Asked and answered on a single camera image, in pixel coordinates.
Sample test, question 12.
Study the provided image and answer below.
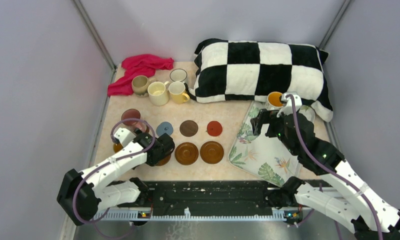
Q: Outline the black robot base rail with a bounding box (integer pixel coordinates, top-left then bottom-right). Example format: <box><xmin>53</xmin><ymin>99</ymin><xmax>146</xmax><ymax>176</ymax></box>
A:
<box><xmin>117</xmin><ymin>179</ymin><xmax>344</xmax><ymax>218</ymax></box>

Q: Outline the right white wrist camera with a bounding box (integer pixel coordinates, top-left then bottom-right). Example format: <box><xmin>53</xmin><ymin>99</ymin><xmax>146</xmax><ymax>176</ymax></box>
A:
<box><xmin>277</xmin><ymin>92</ymin><xmax>302</xmax><ymax>118</ymax></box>

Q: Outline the blue-grey apple coaster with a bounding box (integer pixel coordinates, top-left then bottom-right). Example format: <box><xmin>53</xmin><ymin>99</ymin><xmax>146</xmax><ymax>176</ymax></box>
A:
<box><xmin>156</xmin><ymin>121</ymin><xmax>174</xmax><ymax>137</ymax></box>

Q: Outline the white dark-rimmed mug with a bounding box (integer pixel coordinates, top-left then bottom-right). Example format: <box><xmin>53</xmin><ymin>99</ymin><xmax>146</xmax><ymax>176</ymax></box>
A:
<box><xmin>169</xmin><ymin>68</ymin><xmax>188</xmax><ymax>83</ymax></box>

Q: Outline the yellow ceramic mug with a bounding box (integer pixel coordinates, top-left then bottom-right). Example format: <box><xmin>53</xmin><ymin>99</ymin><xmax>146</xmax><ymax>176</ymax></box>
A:
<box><xmin>168</xmin><ymin>81</ymin><xmax>190</xmax><ymax>105</ymax></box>

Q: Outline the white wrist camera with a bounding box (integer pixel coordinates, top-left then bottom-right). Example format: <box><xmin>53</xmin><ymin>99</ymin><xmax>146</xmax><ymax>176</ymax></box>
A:
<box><xmin>112</xmin><ymin>127</ymin><xmax>136</xmax><ymax>147</ymax></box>
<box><xmin>277</xmin><ymin>92</ymin><xmax>302</xmax><ymax>118</ymax></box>

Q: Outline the red apple coaster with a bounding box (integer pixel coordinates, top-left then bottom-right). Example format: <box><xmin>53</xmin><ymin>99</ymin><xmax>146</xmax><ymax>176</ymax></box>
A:
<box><xmin>207</xmin><ymin>120</ymin><xmax>223</xmax><ymax>137</ymax></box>

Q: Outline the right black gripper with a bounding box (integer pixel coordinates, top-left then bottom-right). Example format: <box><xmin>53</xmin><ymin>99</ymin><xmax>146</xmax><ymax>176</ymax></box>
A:
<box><xmin>250</xmin><ymin>107</ymin><xmax>299</xmax><ymax>156</ymax></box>

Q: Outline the blue mug yellow inside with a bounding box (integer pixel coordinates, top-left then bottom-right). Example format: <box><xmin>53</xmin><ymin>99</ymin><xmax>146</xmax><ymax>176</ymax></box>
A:
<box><xmin>113</xmin><ymin>143</ymin><xmax>123</xmax><ymax>153</ymax></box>

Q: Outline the black white checkered pillow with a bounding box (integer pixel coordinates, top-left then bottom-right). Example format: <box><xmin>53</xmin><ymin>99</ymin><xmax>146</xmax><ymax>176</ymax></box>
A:
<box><xmin>186</xmin><ymin>38</ymin><xmax>334</xmax><ymax>122</ymax></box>

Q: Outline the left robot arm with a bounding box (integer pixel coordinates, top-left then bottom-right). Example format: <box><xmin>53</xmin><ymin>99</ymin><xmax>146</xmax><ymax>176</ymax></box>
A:
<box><xmin>57</xmin><ymin>127</ymin><xmax>175</xmax><ymax>226</ymax></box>

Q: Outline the floral white tray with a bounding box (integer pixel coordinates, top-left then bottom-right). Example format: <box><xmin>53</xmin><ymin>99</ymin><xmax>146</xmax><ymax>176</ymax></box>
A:
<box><xmin>228</xmin><ymin>101</ymin><xmax>302</xmax><ymax>187</ymax></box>

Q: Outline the dark walnut wooden coaster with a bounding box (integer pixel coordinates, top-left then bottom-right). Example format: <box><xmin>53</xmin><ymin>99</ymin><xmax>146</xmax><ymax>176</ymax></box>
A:
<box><xmin>179</xmin><ymin>120</ymin><xmax>198</xmax><ymax>137</ymax></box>

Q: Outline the amber wooden coaster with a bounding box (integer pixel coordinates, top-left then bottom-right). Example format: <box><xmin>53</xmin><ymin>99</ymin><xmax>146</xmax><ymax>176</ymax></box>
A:
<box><xmin>175</xmin><ymin>142</ymin><xmax>199</xmax><ymax>166</ymax></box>
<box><xmin>200</xmin><ymin>141</ymin><xmax>224</xmax><ymax>164</ymax></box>
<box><xmin>155</xmin><ymin>155</ymin><xmax>171</xmax><ymax>167</ymax></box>

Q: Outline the cream ceramic mug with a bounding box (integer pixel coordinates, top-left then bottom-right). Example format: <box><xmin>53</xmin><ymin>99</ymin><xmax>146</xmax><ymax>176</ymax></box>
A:
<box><xmin>147</xmin><ymin>81</ymin><xmax>170</xmax><ymax>107</ymax></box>

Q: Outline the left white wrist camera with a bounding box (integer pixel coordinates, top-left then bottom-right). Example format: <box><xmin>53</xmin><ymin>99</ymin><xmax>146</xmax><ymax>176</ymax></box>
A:
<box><xmin>112</xmin><ymin>127</ymin><xmax>136</xmax><ymax>147</ymax></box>

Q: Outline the beige ceramic mug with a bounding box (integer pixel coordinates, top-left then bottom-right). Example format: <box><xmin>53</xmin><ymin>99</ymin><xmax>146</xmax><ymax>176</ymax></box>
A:
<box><xmin>131</xmin><ymin>75</ymin><xmax>156</xmax><ymax>97</ymax></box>

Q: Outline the pink mug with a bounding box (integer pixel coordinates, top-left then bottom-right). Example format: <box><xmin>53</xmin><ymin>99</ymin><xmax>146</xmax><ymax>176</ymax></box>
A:
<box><xmin>121</xmin><ymin>108</ymin><xmax>150</xmax><ymax>133</ymax></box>

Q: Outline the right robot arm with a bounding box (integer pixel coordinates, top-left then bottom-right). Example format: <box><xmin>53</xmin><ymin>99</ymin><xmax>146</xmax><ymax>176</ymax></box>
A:
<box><xmin>250</xmin><ymin>109</ymin><xmax>400</xmax><ymax>240</ymax></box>

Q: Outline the crumpled pink cloth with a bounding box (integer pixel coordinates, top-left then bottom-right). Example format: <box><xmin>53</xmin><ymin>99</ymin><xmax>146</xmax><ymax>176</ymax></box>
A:
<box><xmin>107</xmin><ymin>54</ymin><xmax>174</xmax><ymax>97</ymax></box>

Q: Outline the orange cup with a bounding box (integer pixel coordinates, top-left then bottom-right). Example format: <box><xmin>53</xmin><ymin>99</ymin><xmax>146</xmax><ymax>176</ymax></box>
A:
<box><xmin>265</xmin><ymin>91</ymin><xmax>283</xmax><ymax>110</ymax></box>

